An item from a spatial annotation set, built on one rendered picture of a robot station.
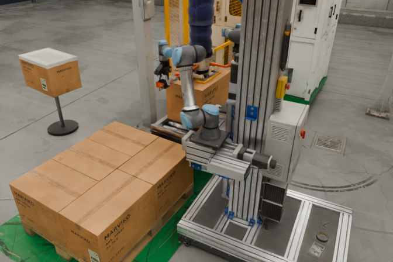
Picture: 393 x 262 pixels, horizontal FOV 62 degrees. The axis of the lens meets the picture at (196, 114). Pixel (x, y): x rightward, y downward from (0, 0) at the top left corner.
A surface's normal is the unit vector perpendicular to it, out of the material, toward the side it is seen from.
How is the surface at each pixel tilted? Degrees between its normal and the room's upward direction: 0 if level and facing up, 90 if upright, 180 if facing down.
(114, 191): 0
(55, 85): 90
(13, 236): 0
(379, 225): 0
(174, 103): 90
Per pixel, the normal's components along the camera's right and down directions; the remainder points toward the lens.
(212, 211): 0.00, -0.88
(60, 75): 0.80, 0.29
